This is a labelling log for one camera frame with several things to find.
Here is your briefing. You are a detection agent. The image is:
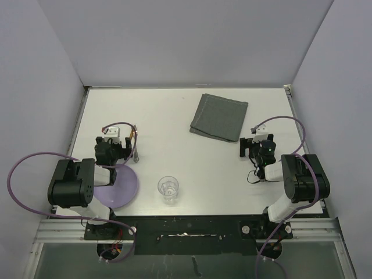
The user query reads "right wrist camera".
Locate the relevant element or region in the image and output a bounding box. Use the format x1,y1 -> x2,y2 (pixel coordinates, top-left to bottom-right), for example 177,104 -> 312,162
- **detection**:
251,124 -> 268,144

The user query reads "silver fork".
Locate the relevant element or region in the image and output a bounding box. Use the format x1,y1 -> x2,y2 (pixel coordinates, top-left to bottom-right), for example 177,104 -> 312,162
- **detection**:
132,124 -> 140,163

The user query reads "clear drinking glass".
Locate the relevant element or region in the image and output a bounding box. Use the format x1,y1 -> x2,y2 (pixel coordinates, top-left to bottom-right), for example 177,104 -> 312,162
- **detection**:
158,176 -> 179,203

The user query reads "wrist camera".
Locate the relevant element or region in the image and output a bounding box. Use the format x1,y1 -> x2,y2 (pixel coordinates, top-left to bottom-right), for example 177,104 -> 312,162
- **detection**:
251,124 -> 268,144
102,126 -> 120,141

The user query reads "purple plate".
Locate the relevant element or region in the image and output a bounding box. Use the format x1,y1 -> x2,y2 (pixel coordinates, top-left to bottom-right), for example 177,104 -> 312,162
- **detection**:
94,166 -> 139,209

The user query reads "grey cloth napkin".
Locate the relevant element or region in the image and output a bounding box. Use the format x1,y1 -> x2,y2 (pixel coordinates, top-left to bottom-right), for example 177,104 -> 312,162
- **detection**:
189,94 -> 249,142

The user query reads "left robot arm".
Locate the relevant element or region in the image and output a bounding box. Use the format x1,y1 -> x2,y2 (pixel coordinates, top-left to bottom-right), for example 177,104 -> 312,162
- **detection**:
47,137 -> 133,239

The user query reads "aluminium frame rail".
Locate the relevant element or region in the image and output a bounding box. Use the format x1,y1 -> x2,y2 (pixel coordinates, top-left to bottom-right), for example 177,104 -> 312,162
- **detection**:
33,217 -> 344,244

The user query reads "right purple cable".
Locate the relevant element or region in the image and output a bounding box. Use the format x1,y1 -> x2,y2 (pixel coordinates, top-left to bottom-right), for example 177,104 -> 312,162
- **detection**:
250,116 -> 320,279

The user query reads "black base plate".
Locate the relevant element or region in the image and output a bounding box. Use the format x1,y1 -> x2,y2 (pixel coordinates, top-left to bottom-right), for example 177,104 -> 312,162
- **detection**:
84,214 -> 293,256

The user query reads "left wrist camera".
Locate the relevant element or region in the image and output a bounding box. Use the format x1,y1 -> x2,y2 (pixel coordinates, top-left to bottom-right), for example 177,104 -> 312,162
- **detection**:
102,126 -> 120,141

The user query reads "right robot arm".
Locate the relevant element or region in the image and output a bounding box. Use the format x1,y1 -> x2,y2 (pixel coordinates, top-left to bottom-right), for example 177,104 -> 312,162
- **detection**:
239,134 -> 330,238

